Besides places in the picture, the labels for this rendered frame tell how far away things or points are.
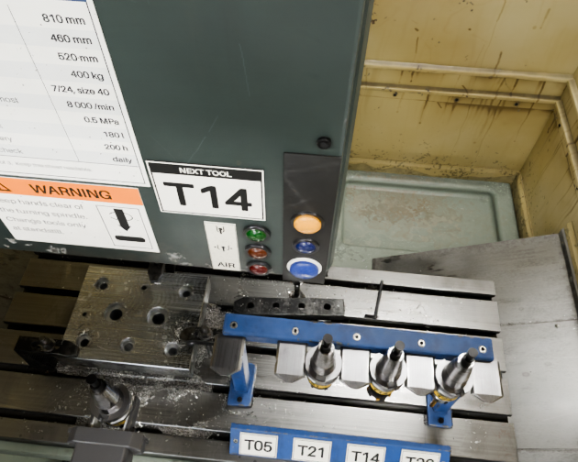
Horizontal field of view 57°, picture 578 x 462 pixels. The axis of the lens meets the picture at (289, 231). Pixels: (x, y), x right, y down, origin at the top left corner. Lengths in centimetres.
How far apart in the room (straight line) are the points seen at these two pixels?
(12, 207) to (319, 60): 35
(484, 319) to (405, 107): 73
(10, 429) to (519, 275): 133
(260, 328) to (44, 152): 56
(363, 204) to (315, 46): 159
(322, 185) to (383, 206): 149
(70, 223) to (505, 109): 149
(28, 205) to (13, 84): 16
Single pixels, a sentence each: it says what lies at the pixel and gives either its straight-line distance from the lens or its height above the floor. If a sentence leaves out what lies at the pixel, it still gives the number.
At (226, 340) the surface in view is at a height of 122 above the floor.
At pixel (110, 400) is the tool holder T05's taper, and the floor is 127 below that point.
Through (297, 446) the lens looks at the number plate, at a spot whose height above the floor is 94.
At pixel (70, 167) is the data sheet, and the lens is 50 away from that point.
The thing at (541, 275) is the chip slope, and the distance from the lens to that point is 163.
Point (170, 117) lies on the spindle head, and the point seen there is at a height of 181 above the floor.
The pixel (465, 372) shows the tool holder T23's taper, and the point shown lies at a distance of 91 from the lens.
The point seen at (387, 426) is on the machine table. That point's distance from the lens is 125.
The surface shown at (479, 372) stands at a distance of 99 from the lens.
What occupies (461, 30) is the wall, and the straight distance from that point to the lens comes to 162.
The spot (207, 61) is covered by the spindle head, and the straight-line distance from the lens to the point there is 37.
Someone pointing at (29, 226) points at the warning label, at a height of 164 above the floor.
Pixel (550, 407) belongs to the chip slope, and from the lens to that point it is 148.
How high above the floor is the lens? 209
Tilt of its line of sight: 55 degrees down
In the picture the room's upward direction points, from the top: 1 degrees clockwise
